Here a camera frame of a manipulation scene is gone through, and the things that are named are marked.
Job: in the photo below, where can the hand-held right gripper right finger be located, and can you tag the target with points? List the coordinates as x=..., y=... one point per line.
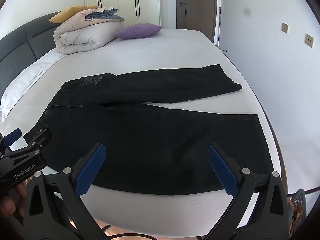
x=221, y=168

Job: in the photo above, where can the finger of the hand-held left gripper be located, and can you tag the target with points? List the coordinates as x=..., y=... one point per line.
x=12, y=136
x=41, y=137

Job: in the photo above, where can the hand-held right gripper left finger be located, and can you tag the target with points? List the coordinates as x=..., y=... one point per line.
x=93, y=166

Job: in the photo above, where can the black pants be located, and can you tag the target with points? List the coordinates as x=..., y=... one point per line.
x=155, y=140

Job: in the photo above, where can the person's left hand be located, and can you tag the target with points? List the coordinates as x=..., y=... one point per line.
x=7, y=205

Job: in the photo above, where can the white pillow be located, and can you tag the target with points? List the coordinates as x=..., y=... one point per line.
x=27, y=77

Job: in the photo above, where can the dark perforated object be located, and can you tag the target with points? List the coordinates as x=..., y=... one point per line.
x=297, y=202

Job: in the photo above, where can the grey padded headboard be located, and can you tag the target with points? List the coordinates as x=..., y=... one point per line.
x=17, y=42

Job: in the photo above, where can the folded beige duvet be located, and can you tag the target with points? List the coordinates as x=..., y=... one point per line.
x=85, y=36

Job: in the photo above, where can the white bed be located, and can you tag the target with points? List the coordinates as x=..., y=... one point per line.
x=175, y=50

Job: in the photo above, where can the yellow pillow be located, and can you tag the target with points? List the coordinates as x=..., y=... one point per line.
x=66, y=12

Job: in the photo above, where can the folded grey-blue blanket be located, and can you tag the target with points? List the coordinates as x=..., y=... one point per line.
x=105, y=15

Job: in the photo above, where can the thin pole beside door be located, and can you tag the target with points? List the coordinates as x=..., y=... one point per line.
x=220, y=27

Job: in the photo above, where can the purple pillow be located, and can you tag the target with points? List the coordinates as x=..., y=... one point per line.
x=137, y=31

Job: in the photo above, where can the white wardrobe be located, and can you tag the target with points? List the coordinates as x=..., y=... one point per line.
x=120, y=0

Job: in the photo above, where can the brown door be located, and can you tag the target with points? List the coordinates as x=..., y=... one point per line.
x=196, y=5

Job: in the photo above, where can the beige wall socket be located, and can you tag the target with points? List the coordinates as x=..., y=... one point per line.
x=285, y=27
x=309, y=40

